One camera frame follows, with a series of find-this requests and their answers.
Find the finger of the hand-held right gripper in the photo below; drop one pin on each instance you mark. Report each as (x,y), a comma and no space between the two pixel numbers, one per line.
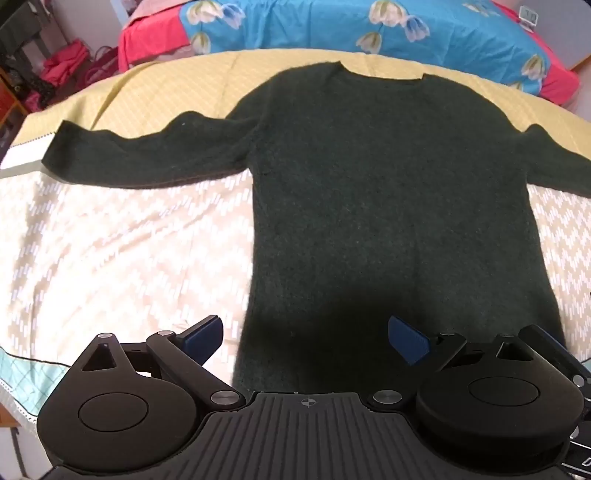
(545,339)

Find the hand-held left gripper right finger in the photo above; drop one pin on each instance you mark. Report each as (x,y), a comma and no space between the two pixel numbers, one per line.
(407,342)

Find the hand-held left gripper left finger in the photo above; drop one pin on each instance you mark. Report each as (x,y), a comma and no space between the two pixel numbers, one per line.
(203,340)

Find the dark green knit sweater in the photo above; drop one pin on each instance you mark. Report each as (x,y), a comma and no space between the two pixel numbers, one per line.
(369,184)

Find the red clothes pile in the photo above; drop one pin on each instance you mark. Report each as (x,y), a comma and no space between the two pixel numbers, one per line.
(64,64)

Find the yellow and white patterned blanket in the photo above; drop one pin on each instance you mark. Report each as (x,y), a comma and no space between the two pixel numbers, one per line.
(115,258)

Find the maroon bag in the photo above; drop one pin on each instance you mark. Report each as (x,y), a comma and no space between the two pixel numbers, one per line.
(104,64)

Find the blue floral quilt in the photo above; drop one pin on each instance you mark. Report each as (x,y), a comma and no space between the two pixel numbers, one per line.
(147,44)
(300,27)

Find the grey board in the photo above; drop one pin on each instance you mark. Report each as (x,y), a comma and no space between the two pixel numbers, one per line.
(570,32)

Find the small white digital clock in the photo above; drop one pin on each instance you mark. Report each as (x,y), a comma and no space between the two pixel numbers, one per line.
(528,17)

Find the pink cloth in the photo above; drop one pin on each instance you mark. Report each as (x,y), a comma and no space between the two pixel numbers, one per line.
(154,10)

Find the dark chair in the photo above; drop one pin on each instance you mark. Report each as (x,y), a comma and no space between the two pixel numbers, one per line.
(23,32)

